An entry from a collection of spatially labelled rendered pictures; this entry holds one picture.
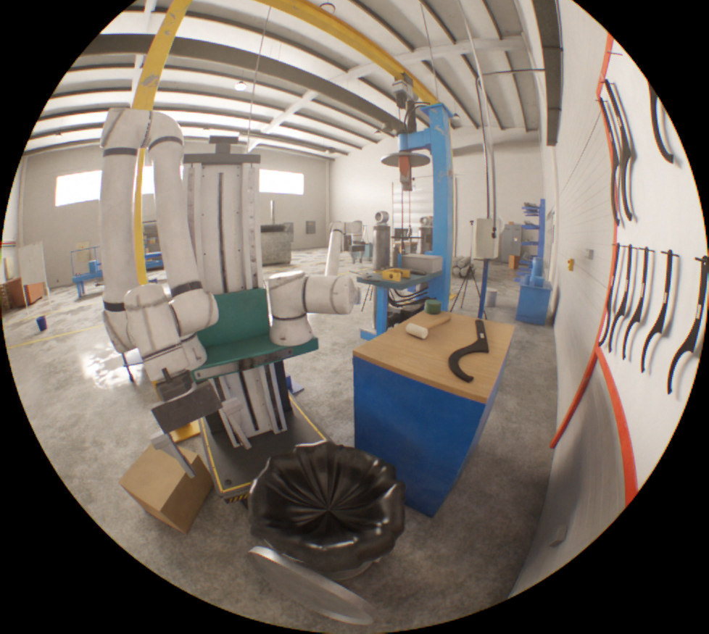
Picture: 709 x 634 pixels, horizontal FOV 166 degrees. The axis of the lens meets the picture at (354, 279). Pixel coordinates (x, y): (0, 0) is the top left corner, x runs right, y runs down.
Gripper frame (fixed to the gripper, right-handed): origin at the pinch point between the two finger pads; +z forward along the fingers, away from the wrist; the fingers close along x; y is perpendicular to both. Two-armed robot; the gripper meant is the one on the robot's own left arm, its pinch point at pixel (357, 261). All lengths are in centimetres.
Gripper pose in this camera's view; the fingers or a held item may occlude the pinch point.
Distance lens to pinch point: 202.3
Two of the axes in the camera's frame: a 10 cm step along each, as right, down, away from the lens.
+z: 0.1, 9.8, 2.1
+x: -8.3, 1.2, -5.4
